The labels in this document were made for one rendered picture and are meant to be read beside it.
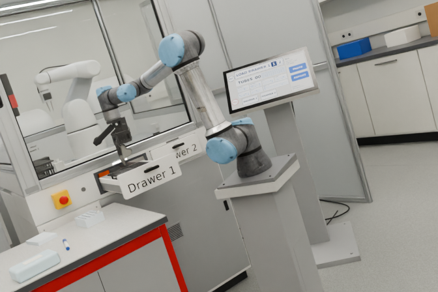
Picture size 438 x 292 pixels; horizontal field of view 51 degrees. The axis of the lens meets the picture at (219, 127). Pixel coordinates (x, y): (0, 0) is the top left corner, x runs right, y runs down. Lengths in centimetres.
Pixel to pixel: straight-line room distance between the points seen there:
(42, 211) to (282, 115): 139
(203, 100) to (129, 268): 68
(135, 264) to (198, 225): 84
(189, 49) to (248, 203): 67
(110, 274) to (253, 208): 61
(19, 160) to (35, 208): 23
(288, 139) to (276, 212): 92
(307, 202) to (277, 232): 94
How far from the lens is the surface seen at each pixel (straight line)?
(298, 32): 338
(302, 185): 281
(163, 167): 210
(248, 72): 275
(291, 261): 197
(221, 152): 176
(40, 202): 229
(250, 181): 184
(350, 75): 477
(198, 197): 258
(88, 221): 207
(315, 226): 290
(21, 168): 226
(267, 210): 190
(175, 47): 173
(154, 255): 184
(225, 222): 269
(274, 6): 348
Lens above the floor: 125
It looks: 8 degrees down
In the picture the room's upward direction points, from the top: 18 degrees counter-clockwise
